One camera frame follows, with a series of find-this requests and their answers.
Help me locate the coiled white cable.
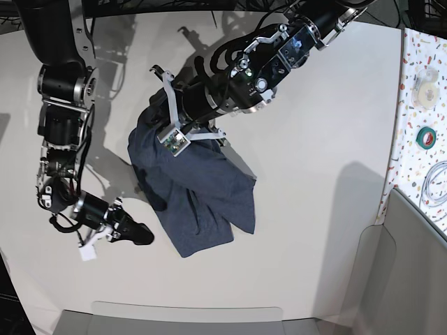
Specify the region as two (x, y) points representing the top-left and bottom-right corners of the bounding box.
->
(420, 160), (447, 209)

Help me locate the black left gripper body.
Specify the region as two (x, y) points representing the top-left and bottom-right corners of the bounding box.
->
(175, 76), (219, 128)

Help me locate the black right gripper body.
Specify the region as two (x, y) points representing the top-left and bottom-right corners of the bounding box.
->
(71, 191), (122, 241)

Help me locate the green tape roll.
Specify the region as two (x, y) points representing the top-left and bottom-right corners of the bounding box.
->
(416, 126), (437, 150)

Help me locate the grey chair front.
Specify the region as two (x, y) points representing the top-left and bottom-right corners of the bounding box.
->
(53, 301), (320, 334)

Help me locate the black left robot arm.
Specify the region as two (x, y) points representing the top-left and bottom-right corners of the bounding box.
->
(178, 1), (370, 131)

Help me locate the grey chair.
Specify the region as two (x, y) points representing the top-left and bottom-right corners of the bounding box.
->
(347, 189), (446, 334)
(53, 301), (320, 334)

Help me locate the speckled white side table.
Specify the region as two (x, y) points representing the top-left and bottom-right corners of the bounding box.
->
(376, 29), (446, 232)

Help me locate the blue t-shirt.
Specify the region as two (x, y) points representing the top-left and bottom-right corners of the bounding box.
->
(128, 89), (256, 258)

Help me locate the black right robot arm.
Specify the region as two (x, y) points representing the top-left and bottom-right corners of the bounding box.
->
(15, 1), (154, 248)

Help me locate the clear tape dispenser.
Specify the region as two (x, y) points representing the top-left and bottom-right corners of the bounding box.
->
(412, 67), (439, 110)

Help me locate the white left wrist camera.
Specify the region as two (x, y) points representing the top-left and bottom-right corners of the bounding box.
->
(150, 65), (226, 157)

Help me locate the grey chair right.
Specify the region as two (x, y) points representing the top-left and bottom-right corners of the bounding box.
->
(347, 189), (446, 334)

